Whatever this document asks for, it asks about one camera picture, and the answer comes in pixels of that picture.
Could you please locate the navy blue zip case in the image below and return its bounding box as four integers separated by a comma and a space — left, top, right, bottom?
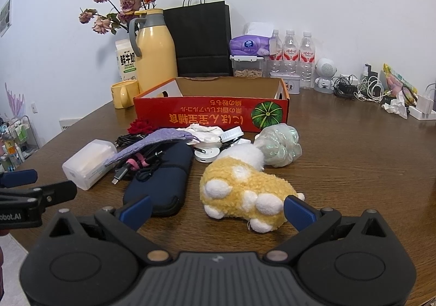
123, 141, 193, 217

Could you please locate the white translucent plastic box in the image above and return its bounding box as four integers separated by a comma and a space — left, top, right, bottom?
62, 139, 117, 191

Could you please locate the yellow white plush toy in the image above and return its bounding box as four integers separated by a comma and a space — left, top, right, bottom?
199, 143, 305, 234

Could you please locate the black usb cable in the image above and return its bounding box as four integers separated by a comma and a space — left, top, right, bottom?
114, 132, 151, 150

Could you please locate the red fabric flower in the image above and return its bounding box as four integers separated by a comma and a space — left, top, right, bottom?
127, 119, 156, 135

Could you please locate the purple fabric pouch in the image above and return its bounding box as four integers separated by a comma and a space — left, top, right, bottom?
104, 128, 198, 166

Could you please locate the white cloth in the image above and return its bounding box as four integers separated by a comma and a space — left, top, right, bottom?
179, 124, 224, 147

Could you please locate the white ribbed bottle cap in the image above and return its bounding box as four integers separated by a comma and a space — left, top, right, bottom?
219, 126, 244, 144

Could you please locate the red cardboard pumpkin box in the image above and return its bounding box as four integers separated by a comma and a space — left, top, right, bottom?
134, 77, 290, 133

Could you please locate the yellow ceramic mug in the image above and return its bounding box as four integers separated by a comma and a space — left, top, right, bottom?
111, 80, 140, 109

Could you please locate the white decorated tin box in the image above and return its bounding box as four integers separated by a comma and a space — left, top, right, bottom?
270, 71, 301, 94

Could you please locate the crumpled white paper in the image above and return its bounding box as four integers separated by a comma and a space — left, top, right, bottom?
381, 92, 408, 119

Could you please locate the white robot figurine speaker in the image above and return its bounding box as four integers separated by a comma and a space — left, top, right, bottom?
313, 58, 337, 94

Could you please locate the white milk carton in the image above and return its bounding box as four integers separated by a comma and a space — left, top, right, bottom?
115, 39, 137, 81

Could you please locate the clear container with seeds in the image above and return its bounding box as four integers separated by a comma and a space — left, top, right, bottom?
230, 55, 266, 78

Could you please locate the colourful snack packet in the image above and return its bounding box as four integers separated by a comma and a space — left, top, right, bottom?
382, 63, 417, 106

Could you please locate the water bottle right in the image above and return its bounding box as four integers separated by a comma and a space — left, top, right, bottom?
299, 31, 316, 89

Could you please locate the water bottle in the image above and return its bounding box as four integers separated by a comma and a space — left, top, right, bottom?
299, 31, 316, 89
282, 30, 299, 74
268, 29, 283, 73

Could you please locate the water bottle middle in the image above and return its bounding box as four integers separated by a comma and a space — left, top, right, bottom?
282, 30, 299, 74

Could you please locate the white power adapter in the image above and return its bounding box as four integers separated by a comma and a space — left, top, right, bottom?
409, 82, 436, 121

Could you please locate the water bottle left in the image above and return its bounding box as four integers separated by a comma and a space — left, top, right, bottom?
268, 29, 283, 73

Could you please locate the yellow thermos jug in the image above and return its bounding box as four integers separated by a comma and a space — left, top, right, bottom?
129, 9, 177, 93

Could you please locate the purple tissue pack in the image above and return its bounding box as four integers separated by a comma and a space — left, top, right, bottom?
229, 22, 274, 57

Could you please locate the black paper shopping bag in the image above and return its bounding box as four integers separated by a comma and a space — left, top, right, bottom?
163, 0, 233, 77

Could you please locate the wire storage rack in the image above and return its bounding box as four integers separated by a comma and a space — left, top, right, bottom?
0, 82, 40, 174

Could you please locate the black charger cable bundle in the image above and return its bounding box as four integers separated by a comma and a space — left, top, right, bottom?
332, 76, 359, 99

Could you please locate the white cable bundle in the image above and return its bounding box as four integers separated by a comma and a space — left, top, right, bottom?
354, 74, 386, 103

